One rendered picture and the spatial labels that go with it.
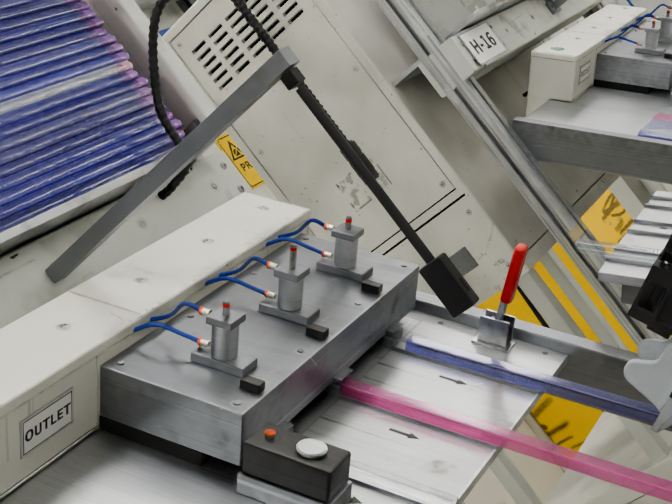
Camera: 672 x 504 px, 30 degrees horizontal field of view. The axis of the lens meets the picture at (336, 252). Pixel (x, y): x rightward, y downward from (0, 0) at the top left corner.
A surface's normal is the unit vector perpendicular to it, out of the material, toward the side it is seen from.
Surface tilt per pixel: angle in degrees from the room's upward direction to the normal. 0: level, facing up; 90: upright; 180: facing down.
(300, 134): 90
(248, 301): 47
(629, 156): 90
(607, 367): 90
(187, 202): 90
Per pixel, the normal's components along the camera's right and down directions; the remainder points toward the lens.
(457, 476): 0.07, -0.91
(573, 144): -0.45, 0.33
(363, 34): 0.66, -0.51
